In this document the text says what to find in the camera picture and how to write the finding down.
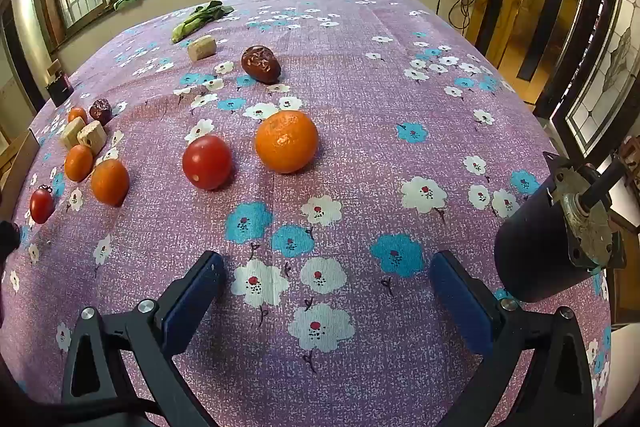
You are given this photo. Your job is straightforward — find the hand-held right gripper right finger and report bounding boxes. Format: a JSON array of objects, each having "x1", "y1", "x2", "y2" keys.
[{"x1": 429, "y1": 250, "x2": 596, "y2": 427}]

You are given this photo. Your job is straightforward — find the green bok choy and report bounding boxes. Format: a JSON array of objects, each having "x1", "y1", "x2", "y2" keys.
[{"x1": 171, "y1": 1, "x2": 235, "y2": 44}]

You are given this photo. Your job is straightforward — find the dark red dried date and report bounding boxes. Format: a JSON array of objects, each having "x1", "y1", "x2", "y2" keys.
[
  {"x1": 241, "y1": 45, "x2": 281, "y2": 84},
  {"x1": 89, "y1": 99, "x2": 113, "y2": 126}
]

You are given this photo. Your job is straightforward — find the large red tomato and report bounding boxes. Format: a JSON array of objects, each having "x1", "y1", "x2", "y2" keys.
[{"x1": 182, "y1": 135, "x2": 234, "y2": 190}]

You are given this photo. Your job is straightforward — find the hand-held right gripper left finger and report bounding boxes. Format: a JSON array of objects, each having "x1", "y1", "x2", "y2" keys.
[{"x1": 60, "y1": 251, "x2": 228, "y2": 427}]

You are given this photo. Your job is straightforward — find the black electric motor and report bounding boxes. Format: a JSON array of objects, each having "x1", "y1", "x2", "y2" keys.
[
  {"x1": 46, "y1": 73, "x2": 75, "y2": 106},
  {"x1": 494, "y1": 152, "x2": 628, "y2": 304}
]

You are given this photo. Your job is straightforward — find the small red cherry tomato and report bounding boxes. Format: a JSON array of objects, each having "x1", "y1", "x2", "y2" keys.
[{"x1": 29, "y1": 185, "x2": 55, "y2": 225}]

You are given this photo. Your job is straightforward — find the small tan cylinder piece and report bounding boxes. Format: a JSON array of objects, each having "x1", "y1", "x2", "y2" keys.
[{"x1": 187, "y1": 35, "x2": 218, "y2": 61}]

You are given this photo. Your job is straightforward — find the large orange mandarin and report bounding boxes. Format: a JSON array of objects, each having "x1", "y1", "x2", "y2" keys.
[{"x1": 255, "y1": 110, "x2": 319, "y2": 174}]

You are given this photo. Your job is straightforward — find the shallow cardboard box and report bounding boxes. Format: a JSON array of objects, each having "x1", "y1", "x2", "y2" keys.
[{"x1": 0, "y1": 130, "x2": 41, "y2": 220}]

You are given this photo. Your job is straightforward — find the purple floral tablecloth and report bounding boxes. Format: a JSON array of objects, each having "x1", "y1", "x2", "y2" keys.
[{"x1": 0, "y1": 0, "x2": 613, "y2": 427}]

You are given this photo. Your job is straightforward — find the patterned glass door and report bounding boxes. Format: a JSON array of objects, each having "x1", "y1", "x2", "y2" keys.
[{"x1": 565, "y1": 0, "x2": 640, "y2": 158}]

